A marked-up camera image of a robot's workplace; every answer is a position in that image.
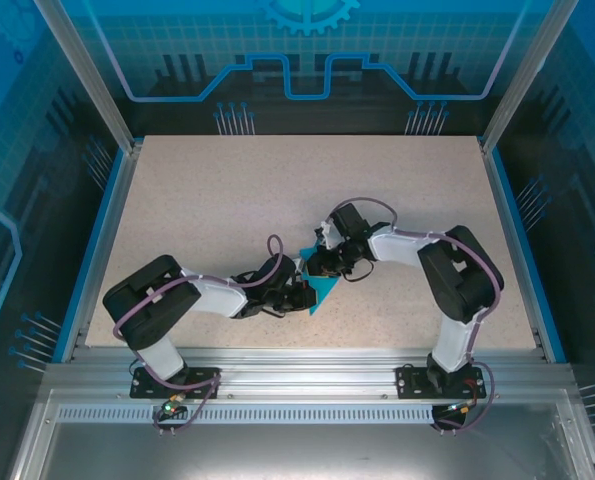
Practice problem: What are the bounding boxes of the small connector with green light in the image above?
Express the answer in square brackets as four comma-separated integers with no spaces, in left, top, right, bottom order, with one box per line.
[159,394,186,417]
[444,399,481,417]

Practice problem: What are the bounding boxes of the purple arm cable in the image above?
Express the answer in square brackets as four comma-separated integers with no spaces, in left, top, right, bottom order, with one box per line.
[112,234,284,386]
[332,197,507,361]

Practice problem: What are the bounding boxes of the grey metal tray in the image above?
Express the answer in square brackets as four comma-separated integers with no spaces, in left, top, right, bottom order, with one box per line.
[6,389,595,480]

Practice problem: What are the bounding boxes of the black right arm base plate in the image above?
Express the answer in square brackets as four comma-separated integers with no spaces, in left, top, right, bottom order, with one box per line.
[395,364,493,401]

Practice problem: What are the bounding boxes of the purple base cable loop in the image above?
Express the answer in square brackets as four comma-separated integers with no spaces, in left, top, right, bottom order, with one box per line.
[430,363,499,437]
[135,374,223,437]

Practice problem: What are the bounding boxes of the long aluminium mounting rail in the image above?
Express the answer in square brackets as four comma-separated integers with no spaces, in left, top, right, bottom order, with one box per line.
[44,347,573,397]

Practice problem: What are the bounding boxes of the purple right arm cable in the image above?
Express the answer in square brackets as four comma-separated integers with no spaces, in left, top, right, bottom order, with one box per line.
[332,197,507,361]

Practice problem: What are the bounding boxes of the blue table edge strip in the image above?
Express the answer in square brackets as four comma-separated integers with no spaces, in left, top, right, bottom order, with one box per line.
[491,148,569,365]
[50,148,128,365]

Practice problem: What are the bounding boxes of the aluminium side rail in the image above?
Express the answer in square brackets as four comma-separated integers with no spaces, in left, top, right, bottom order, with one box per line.
[69,139,146,365]
[476,137,553,364]

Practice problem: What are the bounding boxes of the aluminium frame post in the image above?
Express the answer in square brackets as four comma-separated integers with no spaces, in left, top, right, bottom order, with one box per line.
[31,0,143,154]
[479,0,581,154]

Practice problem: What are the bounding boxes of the slotted metal cable duct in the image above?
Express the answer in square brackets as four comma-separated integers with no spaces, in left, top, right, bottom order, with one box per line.
[56,405,563,425]

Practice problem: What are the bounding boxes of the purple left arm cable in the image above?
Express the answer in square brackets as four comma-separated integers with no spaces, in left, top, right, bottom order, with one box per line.
[112,234,284,386]

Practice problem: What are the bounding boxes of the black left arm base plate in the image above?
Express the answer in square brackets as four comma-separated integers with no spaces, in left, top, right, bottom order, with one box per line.
[129,367,222,401]

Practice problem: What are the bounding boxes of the blue cloth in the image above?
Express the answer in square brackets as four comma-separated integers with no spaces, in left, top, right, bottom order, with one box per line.
[299,242,342,317]

